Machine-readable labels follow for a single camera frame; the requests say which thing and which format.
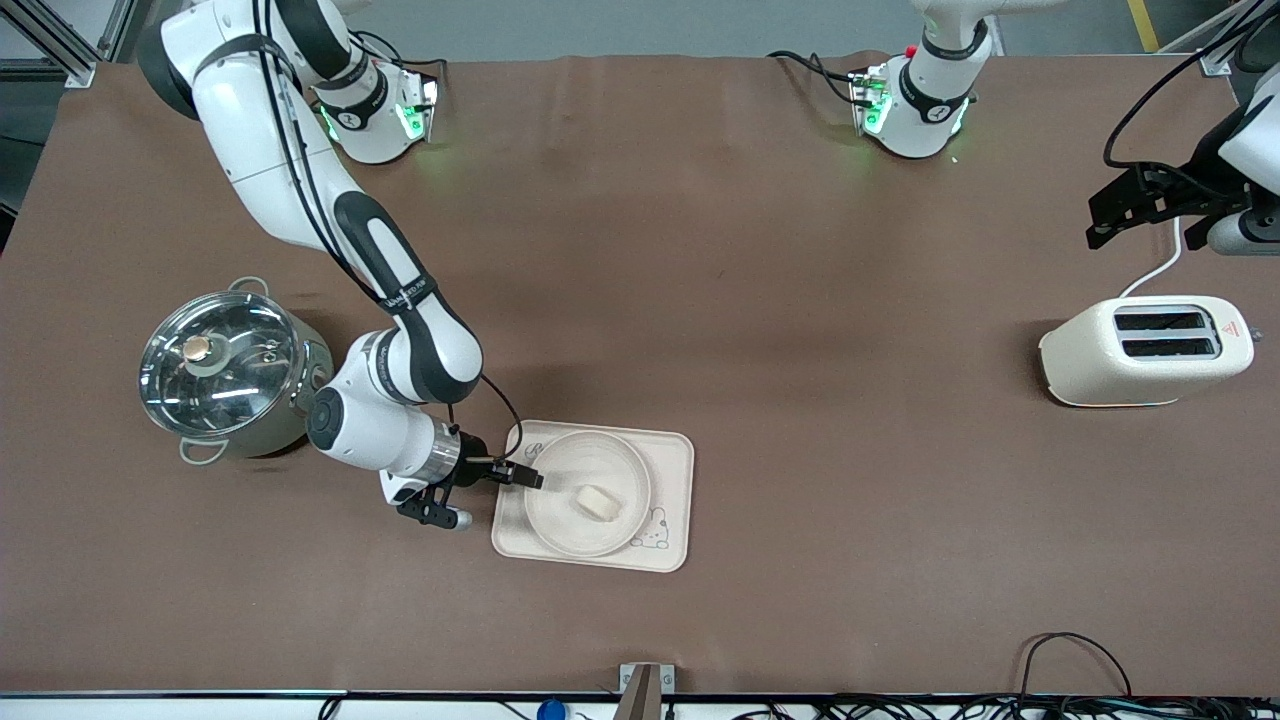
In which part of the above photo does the cream round plate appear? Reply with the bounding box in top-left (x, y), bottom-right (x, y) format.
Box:
top-left (524, 431), bottom-right (653, 558)

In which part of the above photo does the pale steamed bun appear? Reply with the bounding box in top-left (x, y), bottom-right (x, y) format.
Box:
top-left (572, 485), bottom-right (623, 522)

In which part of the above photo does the metal base connector plate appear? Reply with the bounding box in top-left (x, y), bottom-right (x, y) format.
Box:
top-left (398, 70), bottom-right (443, 144)
top-left (850, 65), bottom-right (893, 138)

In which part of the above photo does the cream rabbit print tray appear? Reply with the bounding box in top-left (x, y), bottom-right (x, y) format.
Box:
top-left (490, 420), bottom-right (696, 574)

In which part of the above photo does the cream two-slot toaster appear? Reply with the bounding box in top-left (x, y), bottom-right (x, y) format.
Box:
top-left (1038, 295), bottom-right (1263, 409)

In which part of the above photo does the glass pot lid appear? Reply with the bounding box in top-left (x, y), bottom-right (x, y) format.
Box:
top-left (138, 290), bottom-right (303, 438)

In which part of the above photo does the brown table mat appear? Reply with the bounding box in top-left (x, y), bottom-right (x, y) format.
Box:
top-left (0, 52), bottom-right (1280, 698)

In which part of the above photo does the white toaster power cable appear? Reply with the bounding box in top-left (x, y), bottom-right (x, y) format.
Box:
top-left (1118, 218), bottom-right (1184, 299)

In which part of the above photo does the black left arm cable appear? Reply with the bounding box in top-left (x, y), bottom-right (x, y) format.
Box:
top-left (1103, 0), bottom-right (1271, 171)

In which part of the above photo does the aluminium frame profile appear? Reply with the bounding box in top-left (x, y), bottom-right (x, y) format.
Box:
top-left (0, 0), bottom-right (138, 91)
top-left (1195, 0), bottom-right (1280, 79)

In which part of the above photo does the steel pot with grey handles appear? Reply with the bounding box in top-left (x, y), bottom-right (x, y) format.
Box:
top-left (138, 277), bottom-right (336, 466)

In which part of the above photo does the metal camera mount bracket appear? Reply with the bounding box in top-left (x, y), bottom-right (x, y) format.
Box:
top-left (618, 663), bottom-right (676, 720)

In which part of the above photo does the black base cable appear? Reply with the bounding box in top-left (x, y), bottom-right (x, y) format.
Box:
top-left (768, 50), bottom-right (863, 104)

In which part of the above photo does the black looped cable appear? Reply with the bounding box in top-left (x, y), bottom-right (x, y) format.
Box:
top-left (1018, 632), bottom-right (1136, 701)

